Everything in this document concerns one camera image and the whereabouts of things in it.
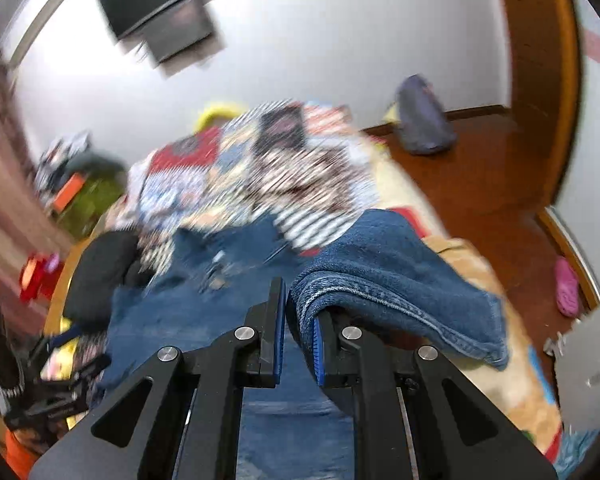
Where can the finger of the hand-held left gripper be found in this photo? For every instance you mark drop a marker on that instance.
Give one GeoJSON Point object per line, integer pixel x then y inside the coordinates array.
{"type": "Point", "coordinates": [87, 372]}

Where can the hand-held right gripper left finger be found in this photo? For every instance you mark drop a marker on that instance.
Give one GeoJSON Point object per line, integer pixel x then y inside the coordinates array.
{"type": "Point", "coordinates": [279, 332]}

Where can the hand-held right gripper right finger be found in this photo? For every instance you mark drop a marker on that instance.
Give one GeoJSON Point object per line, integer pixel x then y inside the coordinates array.
{"type": "Point", "coordinates": [318, 355]}

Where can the blue denim jeans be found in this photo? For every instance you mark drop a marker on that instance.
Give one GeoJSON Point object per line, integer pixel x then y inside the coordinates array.
{"type": "Point", "coordinates": [385, 260]}

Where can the orange cloth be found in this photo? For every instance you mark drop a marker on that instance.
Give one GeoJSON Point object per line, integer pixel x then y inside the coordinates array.
{"type": "Point", "coordinates": [22, 455]}

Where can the black cloth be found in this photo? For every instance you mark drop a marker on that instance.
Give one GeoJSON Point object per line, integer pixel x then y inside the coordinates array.
{"type": "Point", "coordinates": [102, 275]}

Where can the red plush toy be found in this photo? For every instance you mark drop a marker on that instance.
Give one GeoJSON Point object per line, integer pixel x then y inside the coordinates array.
{"type": "Point", "coordinates": [37, 277]}

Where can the green cloth covered table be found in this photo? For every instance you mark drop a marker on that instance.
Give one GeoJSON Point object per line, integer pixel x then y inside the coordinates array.
{"type": "Point", "coordinates": [92, 205]}

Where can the orange box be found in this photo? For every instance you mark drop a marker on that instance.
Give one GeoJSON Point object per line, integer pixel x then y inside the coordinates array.
{"type": "Point", "coordinates": [70, 190]}

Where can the striped pink brown curtain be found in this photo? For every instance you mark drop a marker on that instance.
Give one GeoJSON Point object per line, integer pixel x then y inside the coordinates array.
{"type": "Point", "coordinates": [5, 185]}

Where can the beige printed bedsheet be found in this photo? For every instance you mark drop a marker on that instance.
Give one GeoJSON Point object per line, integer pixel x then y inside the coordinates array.
{"type": "Point", "coordinates": [525, 385]}

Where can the pile of papers and clutter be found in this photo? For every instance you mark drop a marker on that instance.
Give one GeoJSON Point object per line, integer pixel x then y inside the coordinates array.
{"type": "Point", "coordinates": [72, 152]}

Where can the yellow padded tube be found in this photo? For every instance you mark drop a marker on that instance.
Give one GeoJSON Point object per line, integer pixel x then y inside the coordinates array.
{"type": "Point", "coordinates": [215, 112]}

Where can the grey blue bag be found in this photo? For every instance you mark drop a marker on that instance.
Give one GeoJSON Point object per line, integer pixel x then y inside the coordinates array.
{"type": "Point", "coordinates": [422, 120]}

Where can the pink slipper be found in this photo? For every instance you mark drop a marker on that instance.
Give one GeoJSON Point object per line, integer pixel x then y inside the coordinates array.
{"type": "Point", "coordinates": [566, 285]}

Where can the grey board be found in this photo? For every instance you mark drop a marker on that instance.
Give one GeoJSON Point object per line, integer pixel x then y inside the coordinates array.
{"type": "Point", "coordinates": [590, 360]}

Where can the small black wall monitor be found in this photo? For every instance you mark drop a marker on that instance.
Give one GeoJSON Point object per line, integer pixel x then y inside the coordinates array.
{"type": "Point", "coordinates": [180, 30]}

